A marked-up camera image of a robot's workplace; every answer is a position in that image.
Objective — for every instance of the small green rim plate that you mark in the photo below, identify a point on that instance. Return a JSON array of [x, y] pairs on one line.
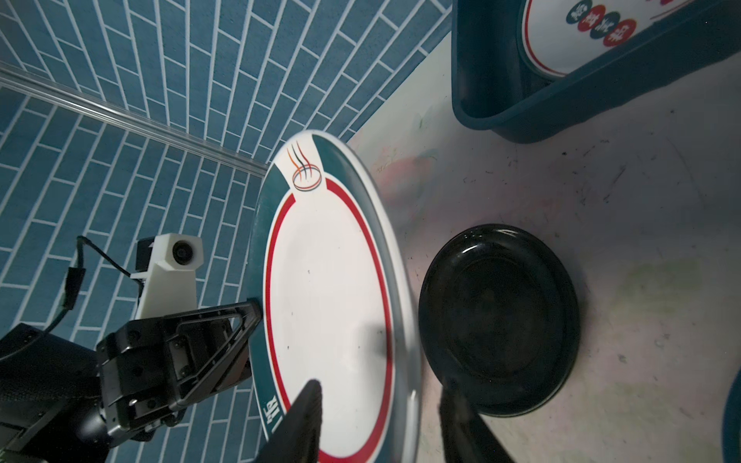
[[325, 266]]

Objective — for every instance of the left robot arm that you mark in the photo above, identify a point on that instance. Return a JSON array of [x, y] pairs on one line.
[[63, 402]]

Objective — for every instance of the black plate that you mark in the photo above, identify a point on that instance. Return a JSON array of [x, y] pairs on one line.
[[499, 318]]

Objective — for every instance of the green red rim plate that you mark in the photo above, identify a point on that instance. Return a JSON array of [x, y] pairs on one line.
[[730, 439]]

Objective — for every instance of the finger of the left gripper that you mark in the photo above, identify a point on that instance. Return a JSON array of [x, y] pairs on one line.
[[207, 350]]

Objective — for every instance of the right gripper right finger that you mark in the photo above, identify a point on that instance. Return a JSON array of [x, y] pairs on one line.
[[465, 435]]

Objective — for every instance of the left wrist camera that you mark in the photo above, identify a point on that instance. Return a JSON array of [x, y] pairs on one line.
[[166, 265]]

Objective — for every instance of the white plate red characters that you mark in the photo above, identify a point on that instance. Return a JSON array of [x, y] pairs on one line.
[[559, 36]]

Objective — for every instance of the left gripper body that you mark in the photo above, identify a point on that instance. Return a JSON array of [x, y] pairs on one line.
[[134, 375]]

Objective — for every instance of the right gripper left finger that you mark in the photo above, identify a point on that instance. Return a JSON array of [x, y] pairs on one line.
[[297, 438]]

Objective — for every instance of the teal plastic bin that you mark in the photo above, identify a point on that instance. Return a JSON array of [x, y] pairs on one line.
[[495, 88]]

